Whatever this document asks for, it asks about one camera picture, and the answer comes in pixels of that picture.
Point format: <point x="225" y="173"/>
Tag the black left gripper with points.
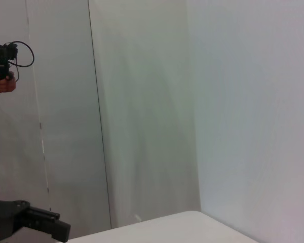
<point x="2" y="217"/>

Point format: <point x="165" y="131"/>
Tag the black handheld controller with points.
<point x="1" y="58"/>

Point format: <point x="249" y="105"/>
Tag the bare person hand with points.
<point x="5" y="86"/>

